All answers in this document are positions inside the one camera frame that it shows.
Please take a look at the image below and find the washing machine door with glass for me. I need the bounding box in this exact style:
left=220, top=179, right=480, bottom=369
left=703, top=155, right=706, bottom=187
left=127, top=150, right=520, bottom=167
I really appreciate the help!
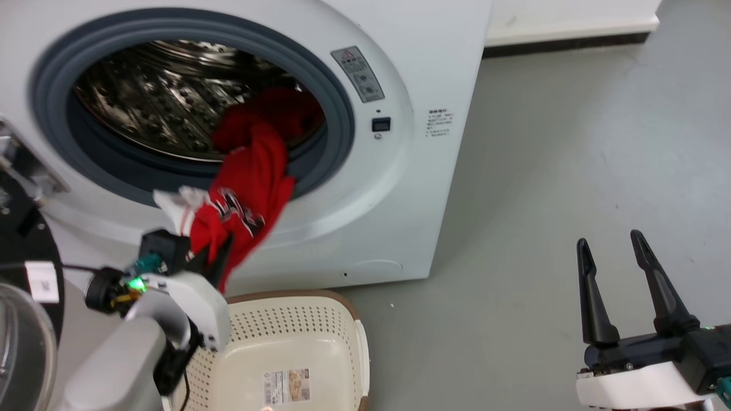
left=0, top=119, right=70, bottom=411

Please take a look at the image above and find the red printed garment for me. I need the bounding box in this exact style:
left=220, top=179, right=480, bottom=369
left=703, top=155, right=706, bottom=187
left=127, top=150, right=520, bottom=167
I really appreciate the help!
left=152, top=87, right=325, bottom=293

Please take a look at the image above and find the grey rubber door gasket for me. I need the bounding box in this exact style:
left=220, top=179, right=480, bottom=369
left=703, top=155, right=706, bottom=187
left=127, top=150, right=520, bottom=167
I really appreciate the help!
left=30, top=7, right=356, bottom=207

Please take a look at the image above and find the white tag on door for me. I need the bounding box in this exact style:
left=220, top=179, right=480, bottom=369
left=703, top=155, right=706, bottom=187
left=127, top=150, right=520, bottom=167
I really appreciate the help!
left=25, top=261, right=61, bottom=304

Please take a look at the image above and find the paper label in basket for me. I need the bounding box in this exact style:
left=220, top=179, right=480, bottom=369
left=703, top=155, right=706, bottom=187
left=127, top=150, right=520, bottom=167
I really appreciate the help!
left=263, top=368, right=311, bottom=406

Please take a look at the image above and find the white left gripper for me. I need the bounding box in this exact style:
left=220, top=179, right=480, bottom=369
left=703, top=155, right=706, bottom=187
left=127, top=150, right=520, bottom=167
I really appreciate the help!
left=140, top=233, right=235, bottom=352

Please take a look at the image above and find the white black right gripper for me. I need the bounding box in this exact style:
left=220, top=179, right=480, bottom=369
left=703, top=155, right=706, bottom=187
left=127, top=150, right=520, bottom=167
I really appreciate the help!
left=575, top=229, right=731, bottom=410

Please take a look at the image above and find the steel washing machine drum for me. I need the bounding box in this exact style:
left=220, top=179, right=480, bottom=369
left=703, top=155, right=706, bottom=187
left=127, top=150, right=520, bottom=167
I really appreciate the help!
left=73, top=39, right=326, bottom=163

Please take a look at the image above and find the grey warning label sticker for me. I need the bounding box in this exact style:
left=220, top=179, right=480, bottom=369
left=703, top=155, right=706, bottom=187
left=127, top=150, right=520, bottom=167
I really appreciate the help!
left=331, top=46, right=385, bottom=104

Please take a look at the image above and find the small printed text sticker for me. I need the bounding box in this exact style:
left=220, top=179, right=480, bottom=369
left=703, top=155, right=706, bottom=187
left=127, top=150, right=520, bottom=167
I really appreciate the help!
left=425, top=108, right=455, bottom=138

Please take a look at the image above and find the white front-load washing machine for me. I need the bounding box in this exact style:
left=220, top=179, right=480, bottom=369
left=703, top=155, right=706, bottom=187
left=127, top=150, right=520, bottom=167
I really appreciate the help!
left=0, top=0, right=493, bottom=297

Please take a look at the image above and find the cream perforated laundry basket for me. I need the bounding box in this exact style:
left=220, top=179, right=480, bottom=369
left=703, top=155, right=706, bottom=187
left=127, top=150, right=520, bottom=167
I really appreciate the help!
left=162, top=289, right=371, bottom=411

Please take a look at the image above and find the white wall ledge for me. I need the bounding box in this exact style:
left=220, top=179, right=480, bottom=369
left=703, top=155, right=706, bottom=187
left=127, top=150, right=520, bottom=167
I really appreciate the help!
left=484, top=0, right=663, bottom=59

